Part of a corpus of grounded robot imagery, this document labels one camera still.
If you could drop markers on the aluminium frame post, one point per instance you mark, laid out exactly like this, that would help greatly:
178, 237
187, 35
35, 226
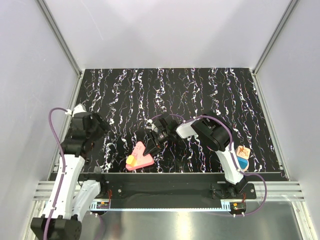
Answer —
275, 35
58, 35

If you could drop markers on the yellow plug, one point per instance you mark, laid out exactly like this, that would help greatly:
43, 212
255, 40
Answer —
131, 161

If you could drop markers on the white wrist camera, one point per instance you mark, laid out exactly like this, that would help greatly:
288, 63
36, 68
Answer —
80, 108
150, 125

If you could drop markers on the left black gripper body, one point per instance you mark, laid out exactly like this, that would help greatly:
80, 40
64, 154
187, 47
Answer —
89, 132

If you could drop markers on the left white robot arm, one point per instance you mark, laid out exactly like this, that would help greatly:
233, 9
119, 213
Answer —
63, 214

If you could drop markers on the right aluminium frame post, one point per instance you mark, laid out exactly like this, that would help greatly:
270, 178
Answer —
275, 35

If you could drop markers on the pink triangular power socket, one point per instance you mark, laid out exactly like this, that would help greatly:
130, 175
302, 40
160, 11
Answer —
142, 161

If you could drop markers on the blue plug adapter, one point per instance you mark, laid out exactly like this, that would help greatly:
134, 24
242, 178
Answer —
240, 159

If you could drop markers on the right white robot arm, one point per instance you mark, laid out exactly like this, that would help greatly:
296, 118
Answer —
213, 132

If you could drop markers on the grey slotted cable duct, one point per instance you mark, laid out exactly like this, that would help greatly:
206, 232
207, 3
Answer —
99, 206

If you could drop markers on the pink round power strip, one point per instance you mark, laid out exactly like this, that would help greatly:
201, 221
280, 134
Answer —
244, 166

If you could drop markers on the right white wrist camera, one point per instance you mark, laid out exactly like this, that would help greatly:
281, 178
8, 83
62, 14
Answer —
150, 125

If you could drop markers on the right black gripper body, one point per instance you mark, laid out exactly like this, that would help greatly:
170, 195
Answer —
163, 136

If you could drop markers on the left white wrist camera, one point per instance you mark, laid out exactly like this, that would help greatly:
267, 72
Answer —
80, 108

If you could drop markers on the left aluminium frame post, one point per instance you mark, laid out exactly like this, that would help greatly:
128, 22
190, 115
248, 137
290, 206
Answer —
58, 35

